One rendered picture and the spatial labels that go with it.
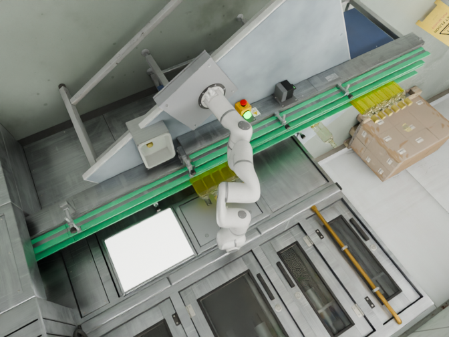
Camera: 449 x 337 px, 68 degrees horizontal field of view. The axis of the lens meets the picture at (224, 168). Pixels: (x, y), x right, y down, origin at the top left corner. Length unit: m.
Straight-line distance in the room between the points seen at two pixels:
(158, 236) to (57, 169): 0.82
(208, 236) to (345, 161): 4.32
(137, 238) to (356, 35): 1.97
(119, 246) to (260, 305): 0.82
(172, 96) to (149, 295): 1.01
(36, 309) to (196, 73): 1.18
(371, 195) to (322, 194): 3.72
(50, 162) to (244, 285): 1.44
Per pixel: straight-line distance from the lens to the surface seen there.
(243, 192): 1.34
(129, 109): 2.47
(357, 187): 5.74
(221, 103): 1.58
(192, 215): 1.93
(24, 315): 1.65
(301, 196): 2.06
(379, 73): 2.39
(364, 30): 2.69
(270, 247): 1.92
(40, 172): 2.39
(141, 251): 1.91
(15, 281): 1.73
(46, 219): 1.95
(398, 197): 5.93
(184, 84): 1.53
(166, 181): 1.86
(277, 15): 1.69
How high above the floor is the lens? 1.83
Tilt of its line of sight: 26 degrees down
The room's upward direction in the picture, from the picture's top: 147 degrees clockwise
